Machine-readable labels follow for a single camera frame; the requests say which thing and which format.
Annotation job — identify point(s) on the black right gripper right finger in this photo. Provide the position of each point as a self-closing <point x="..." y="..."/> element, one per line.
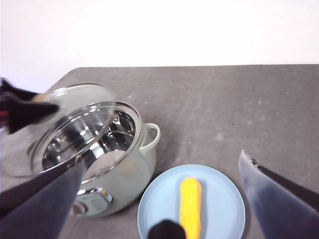
<point x="281" y="211"/>

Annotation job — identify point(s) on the pale green electric steamer pot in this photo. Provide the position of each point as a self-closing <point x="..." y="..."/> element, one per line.
<point x="134" y="174"/>

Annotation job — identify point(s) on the yellow corn cob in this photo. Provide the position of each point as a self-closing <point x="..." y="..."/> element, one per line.
<point x="190" y="204"/>

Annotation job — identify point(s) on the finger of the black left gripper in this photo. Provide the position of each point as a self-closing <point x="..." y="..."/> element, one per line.
<point x="15" y="92"/>
<point x="25" y="113"/>

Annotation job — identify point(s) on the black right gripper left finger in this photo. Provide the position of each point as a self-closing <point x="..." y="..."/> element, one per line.
<point x="37" y="211"/>

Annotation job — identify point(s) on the glass lid with green knob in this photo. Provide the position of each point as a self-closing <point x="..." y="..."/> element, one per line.
<point x="82" y="104"/>

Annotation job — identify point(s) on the stainless steel steamer insert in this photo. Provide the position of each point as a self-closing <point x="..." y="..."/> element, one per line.
<point x="127" y="117"/>

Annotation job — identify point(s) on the blue round plate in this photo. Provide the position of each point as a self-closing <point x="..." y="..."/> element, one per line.
<point x="159" y="199"/>

